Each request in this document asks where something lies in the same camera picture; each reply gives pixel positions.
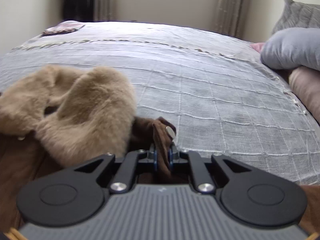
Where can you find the brown coat with fur collar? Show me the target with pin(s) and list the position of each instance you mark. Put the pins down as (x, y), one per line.
(69, 131)

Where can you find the grey curtain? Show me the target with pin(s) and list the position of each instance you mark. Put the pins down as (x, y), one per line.
(102, 10)
(230, 17)

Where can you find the right grey curtain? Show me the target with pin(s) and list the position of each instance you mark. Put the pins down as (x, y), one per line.
(230, 17)

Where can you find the pink item behind pillow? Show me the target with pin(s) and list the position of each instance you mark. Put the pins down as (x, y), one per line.
(258, 46)

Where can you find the grey quilted headboard cushion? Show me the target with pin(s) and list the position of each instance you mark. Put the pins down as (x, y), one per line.
(298, 15)

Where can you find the left grey curtain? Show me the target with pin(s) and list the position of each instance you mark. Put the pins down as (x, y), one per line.
(102, 10)

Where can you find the grey checked bedspread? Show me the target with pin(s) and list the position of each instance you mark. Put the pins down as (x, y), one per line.
(212, 88)

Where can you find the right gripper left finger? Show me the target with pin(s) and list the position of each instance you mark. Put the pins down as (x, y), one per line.
(133, 165)

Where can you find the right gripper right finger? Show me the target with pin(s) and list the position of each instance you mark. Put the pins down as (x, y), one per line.
(185, 162)

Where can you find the light grey pillow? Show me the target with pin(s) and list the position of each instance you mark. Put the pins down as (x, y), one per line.
(291, 48)

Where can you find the pink beige pillow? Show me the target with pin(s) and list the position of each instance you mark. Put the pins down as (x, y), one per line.
(304, 83)

